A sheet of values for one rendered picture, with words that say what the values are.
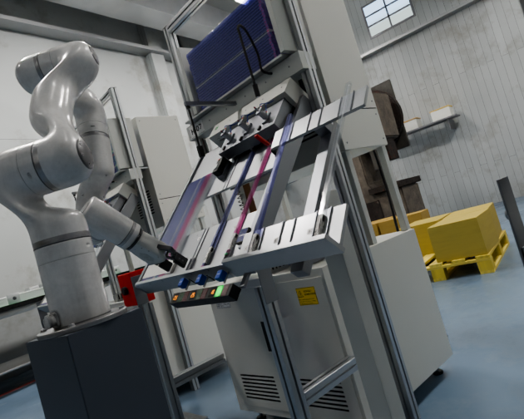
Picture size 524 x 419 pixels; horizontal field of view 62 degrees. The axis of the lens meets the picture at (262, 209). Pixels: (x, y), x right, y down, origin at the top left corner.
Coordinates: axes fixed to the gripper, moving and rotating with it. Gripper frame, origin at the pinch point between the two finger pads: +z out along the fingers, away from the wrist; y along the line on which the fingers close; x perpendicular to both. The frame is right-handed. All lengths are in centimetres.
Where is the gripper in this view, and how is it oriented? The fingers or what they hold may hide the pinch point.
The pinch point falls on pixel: (175, 264)
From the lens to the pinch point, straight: 138.0
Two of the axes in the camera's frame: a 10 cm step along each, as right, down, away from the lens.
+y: 6.4, -2.3, -7.3
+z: 7.1, 5.5, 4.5
